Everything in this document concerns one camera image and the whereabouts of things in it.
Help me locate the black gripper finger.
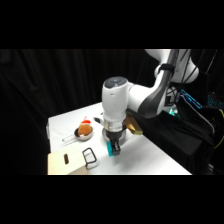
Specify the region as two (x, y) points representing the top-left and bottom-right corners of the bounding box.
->
(115, 141), (122, 156)
(110, 142), (117, 157)

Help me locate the light wooden box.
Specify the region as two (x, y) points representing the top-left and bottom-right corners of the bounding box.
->
(47, 142), (89, 176)

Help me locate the small silver saucepan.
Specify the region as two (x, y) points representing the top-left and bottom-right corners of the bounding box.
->
(61, 127), (95, 144)

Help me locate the black curtain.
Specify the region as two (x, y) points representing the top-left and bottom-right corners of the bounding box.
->
(0, 49), (224, 176)

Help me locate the blue lit electronics box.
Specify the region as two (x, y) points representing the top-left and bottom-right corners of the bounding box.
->
(179, 87), (204, 110)

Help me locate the yellow cable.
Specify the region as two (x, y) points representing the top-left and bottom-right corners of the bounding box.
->
(211, 109), (224, 152)

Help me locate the orange plush toy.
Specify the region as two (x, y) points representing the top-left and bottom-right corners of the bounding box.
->
(77, 116), (94, 137)

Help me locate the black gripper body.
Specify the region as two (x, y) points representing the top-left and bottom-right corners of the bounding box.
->
(105, 129), (125, 146)

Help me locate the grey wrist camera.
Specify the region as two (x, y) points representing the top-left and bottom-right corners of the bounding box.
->
(93, 116), (105, 126)

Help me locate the black cloth covered stand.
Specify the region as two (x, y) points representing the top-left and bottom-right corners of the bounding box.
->
(126, 98), (216, 176)

